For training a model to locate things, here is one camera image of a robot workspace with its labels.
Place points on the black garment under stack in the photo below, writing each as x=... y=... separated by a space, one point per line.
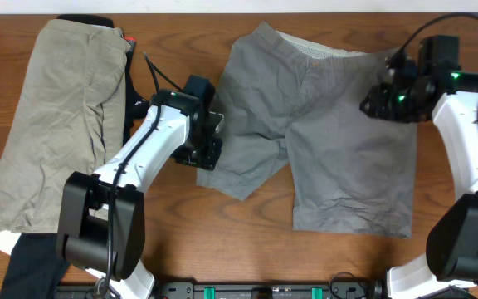
x=31 y=266

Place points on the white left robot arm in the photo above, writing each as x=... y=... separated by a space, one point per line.
x=101 y=223

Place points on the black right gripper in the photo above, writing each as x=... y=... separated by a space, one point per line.
x=377 y=106

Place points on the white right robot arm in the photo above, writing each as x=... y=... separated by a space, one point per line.
x=451 y=256

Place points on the grey shorts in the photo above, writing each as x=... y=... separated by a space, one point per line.
x=292 y=102

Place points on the khaki folded shorts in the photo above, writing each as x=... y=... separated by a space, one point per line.
x=60 y=124

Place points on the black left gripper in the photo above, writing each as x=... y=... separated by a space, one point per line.
x=210 y=159

